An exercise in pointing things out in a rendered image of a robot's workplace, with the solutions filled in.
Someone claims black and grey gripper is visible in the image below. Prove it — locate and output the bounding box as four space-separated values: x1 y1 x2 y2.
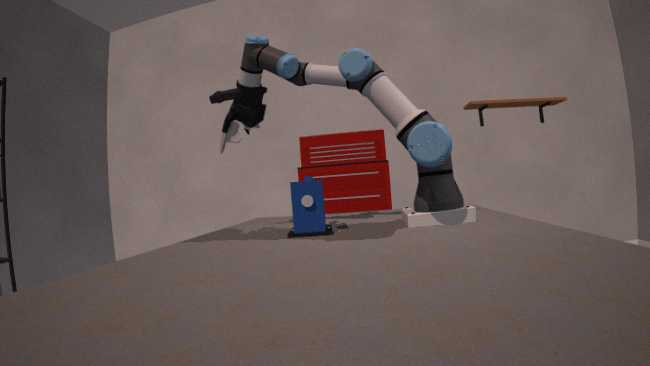
220 79 267 154

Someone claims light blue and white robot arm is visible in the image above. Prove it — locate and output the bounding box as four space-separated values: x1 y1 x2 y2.
238 35 464 212

